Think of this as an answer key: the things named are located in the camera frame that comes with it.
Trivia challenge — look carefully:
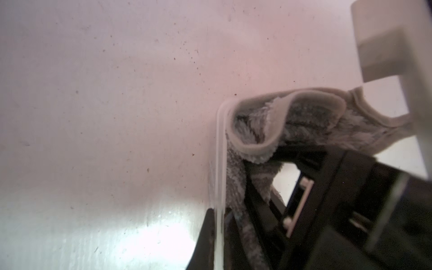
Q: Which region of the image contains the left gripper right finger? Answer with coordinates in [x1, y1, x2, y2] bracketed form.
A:
[223, 209, 251, 270]

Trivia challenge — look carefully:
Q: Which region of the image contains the small clear box blue lid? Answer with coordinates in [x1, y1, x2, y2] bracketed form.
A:
[209, 99, 237, 270]

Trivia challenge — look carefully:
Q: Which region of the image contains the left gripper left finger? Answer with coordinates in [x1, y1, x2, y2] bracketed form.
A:
[186, 208, 216, 270]

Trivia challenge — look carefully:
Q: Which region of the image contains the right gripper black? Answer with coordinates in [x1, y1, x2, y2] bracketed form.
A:
[244, 146, 432, 270]

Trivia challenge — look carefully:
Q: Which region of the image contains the grey striped cloth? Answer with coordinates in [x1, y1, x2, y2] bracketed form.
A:
[226, 87, 415, 270]

